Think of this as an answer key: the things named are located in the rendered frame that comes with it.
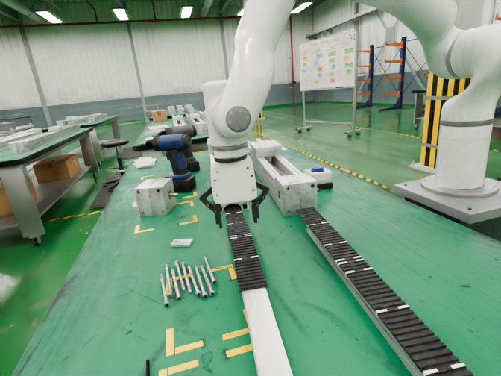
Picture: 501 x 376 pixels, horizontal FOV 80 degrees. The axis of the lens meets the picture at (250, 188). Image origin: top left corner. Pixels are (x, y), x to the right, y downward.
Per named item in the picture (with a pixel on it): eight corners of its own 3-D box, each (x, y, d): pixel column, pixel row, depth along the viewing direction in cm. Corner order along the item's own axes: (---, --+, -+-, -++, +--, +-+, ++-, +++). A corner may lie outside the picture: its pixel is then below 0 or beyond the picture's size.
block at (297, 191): (325, 210, 87) (325, 179, 84) (284, 216, 86) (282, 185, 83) (314, 200, 96) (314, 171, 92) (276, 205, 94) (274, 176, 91)
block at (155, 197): (174, 215, 94) (169, 186, 91) (139, 216, 95) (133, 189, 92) (183, 203, 104) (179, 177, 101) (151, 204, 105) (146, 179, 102)
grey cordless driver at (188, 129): (203, 170, 145) (196, 124, 138) (161, 178, 137) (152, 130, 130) (198, 167, 151) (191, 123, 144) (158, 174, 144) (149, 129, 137)
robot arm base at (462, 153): (459, 173, 99) (467, 116, 93) (517, 191, 81) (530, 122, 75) (407, 182, 96) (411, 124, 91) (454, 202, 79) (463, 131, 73)
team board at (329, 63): (295, 133, 709) (291, 43, 647) (310, 130, 735) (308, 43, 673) (347, 139, 590) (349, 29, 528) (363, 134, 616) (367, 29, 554)
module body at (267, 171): (307, 201, 95) (306, 175, 93) (276, 205, 94) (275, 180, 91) (261, 152, 171) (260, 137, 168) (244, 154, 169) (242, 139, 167)
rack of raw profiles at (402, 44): (350, 109, 1146) (351, 46, 1076) (370, 106, 1166) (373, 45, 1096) (417, 114, 842) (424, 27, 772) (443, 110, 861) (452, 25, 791)
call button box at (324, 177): (332, 188, 104) (332, 171, 102) (306, 192, 103) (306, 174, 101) (324, 181, 112) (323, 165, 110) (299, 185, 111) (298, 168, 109)
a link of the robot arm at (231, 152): (208, 149, 62) (210, 163, 63) (250, 144, 63) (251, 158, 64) (207, 142, 70) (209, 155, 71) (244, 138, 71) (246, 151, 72)
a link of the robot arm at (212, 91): (253, 143, 63) (242, 138, 71) (247, 77, 58) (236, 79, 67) (214, 149, 61) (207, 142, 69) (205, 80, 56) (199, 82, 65)
